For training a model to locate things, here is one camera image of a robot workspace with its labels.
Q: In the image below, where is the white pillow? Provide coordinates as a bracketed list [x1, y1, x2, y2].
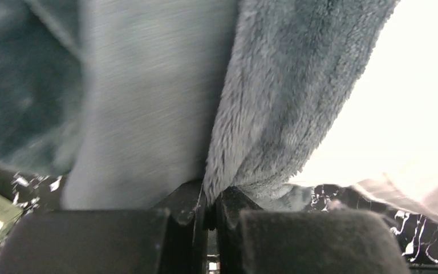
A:
[289, 0, 438, 222]

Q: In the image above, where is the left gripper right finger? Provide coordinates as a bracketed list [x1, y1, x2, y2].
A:
[216, 187, 409, 274]

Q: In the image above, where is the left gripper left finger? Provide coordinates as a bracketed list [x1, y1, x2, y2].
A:
[0, 181, 207, 273]

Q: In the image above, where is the grey plush pillowcase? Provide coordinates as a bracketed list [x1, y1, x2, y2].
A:
[0, 1, 398, 211]

